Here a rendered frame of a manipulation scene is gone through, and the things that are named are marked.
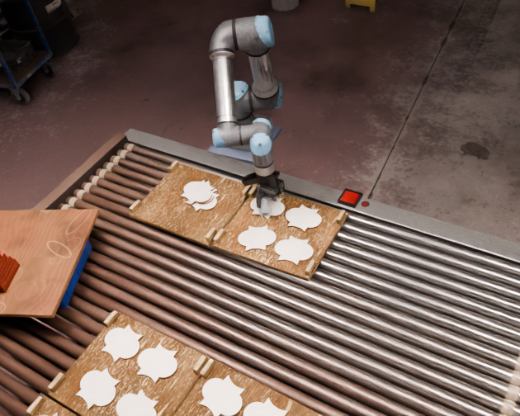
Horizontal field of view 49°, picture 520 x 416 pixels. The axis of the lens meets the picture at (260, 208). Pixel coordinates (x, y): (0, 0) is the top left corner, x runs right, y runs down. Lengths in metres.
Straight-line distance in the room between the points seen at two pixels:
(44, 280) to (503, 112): 3.24
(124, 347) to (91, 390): 0.17
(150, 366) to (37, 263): 0.62
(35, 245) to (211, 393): 0.93
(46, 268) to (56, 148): 2.53
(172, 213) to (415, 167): 1.93
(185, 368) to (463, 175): 2.42
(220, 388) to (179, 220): 0.78
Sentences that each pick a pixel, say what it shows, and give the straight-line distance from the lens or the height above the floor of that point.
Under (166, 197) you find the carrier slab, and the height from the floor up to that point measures 0.94.
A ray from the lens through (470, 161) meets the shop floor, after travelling 3.90.
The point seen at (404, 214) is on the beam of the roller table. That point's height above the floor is 0.92.
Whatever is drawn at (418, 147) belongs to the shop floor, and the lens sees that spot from 3.98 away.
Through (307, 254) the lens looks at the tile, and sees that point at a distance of 2.09.
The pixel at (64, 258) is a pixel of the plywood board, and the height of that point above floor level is 1.04.
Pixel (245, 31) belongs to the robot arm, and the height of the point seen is 1.52.
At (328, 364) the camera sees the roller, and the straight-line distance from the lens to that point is 1.87.
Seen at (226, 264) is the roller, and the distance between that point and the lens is 2.15.
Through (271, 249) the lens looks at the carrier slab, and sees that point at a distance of 2.13.
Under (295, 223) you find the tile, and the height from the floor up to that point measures 0.94.
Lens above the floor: 2.55
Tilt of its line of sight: 45 degrees down
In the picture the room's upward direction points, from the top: 11 degrees counter-clockwise
